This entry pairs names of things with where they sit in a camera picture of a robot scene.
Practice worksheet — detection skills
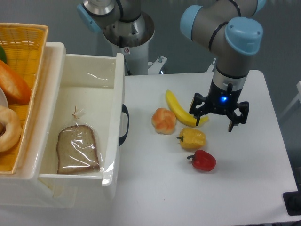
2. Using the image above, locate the white top drawer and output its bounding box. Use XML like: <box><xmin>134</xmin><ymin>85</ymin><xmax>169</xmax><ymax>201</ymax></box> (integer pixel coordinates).
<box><xmin>38</xmin><ymin>53</ymin><xmax>130</xmax><ymax>201</ymax></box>

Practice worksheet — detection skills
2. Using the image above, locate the yellow wicker basket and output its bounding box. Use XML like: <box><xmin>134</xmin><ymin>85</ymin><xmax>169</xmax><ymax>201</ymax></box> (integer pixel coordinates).
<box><xmin>0</xmin><ymin>23</ymin><xmax>48</xmax><ymax>175</ymax></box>

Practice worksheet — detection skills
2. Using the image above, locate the white frame at right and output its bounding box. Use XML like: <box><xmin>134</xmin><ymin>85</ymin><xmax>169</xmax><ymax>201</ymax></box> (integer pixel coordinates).
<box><xmin>278</xmin><ymin>82</ymin><xmax>301</xmax><ymax>123</ymax></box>

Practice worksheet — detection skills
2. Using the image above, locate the black device at edge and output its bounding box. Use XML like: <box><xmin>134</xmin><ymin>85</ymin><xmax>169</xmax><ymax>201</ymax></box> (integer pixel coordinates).
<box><xmin>283</xmin><ymin>191</ymin><xmax>301</xmax><ymax>216</ymax></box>

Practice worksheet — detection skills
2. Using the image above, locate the green toy vegetable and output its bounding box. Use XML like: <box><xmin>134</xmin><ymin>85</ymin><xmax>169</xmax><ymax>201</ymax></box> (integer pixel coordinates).
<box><xmin>0</xmin><ymin>46</ymin><xmax>7</xmax><ymax>64</ymax></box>

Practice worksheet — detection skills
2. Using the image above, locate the bagged brown bread slice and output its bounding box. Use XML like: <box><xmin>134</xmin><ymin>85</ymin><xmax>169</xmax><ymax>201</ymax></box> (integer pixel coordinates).
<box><xmin>56</xmin><ymin>105</ymin><xmax>104</xmax><ymax>175</ymax></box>

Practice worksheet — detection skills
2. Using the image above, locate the yellow toy bell pepper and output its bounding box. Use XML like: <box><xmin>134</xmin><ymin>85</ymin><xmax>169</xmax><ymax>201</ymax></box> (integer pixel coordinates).
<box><xmin>177</xmin><ymin>128</ymin><xmax>206</xmax><ymax>150</ymax></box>

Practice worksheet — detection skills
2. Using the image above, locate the white drawer cabinet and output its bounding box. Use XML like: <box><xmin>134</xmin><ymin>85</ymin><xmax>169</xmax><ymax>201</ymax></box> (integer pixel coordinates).
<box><xmin>0</xmin><ymin>42</ymin><xmax>77</xmax><ymax>208</ymax></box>

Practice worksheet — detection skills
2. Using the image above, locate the beige toy bagel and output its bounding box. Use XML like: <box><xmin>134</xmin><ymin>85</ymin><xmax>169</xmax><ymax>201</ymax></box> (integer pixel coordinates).
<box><xmin>0</xmin><ymin>106</ymin><xmax>22</xmax><ymax>152</ymax></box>

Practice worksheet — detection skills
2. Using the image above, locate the orange toy baguette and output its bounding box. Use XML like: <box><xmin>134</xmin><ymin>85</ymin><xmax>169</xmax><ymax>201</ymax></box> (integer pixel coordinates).
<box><xmin>0</xmin><ymin>61</ymin><xmax>31</xmax><ymax>105</ymax></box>

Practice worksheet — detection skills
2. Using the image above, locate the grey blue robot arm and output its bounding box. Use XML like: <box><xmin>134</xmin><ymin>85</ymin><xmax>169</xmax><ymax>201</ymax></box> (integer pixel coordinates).
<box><xmin>77</xmin><ymin>0</ymin><xmax>266</xmax><ymax>129</ymax></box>

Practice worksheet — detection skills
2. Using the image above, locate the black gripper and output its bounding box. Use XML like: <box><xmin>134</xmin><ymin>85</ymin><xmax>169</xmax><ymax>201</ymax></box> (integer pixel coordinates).
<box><xmin>189</xmin><ymin>81</ymin><xmax>249</xmax><ymax>132</ymax></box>

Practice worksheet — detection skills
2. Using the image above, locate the white plate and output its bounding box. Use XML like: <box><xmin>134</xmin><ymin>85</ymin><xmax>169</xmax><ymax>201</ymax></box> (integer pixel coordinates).
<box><xmin>0</xmin><ymin>88</ymin><xmax>8</xmax><ymax>108</ymax></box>

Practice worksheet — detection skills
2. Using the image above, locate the yellow toy banana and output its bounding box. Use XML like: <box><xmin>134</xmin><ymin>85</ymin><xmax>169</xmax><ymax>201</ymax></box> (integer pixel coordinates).
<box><xmin>165</xmin><ymin>90</ymin><xmax>209</xmax><ymax>127</ymax></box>

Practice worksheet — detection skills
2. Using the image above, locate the orange knotted bread roll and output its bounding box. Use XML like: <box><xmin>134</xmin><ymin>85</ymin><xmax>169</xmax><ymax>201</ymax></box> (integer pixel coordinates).
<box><xmin>151</xmin><ymin>108</ymin><xmax>176</xmax><ymax>135</ymax></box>

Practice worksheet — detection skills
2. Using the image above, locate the red toy bell pepper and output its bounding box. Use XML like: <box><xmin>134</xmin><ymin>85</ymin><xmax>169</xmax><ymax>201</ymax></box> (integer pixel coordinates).
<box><xmin>186</xmin><ymin>150</ymin><xmax>216</xmax><ymax>171</ymax></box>

